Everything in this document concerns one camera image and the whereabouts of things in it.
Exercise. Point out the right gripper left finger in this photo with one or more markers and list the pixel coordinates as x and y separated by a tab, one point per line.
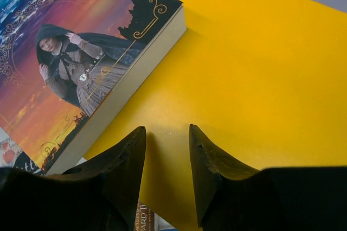
99	194

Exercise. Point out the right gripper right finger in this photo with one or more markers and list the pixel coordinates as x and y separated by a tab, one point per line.
231	195

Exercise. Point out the Jane Eyre book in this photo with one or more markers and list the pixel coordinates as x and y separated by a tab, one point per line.
69	66

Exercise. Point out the brown Edward Tulane book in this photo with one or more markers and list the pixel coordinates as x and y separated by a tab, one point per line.
148	220

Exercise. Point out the Little Women book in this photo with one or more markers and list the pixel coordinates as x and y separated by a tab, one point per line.
12	156

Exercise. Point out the blue yellow wooden bookshelf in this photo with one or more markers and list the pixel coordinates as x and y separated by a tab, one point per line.
265	80

